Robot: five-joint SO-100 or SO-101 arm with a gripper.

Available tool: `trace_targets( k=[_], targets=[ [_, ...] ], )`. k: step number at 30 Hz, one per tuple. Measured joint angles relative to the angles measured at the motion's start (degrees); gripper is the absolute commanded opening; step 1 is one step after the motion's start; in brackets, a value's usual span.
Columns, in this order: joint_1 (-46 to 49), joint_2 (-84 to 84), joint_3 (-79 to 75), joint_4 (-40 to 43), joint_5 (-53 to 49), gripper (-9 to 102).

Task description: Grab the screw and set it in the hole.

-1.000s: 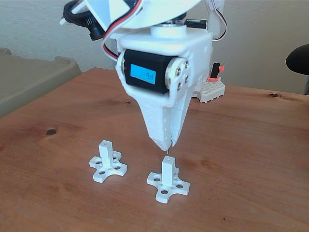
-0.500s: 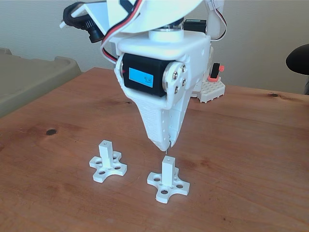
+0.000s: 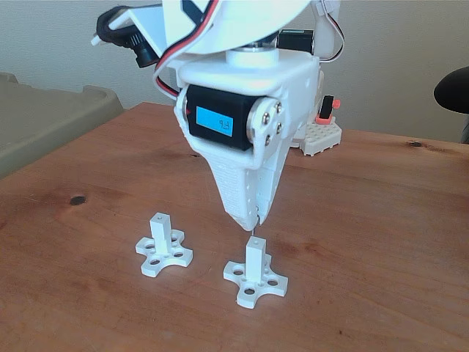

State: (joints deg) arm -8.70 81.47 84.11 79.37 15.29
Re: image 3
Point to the olive plastic bin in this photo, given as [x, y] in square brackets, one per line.
[44, 121]

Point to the black rounded chair part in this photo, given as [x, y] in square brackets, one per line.
[454, 91]

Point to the white post stand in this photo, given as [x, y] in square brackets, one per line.
[161, 234]
[254, 256]

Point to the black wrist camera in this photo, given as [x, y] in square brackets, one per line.
[144, 55]

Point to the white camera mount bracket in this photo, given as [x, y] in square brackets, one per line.
[146, 22]

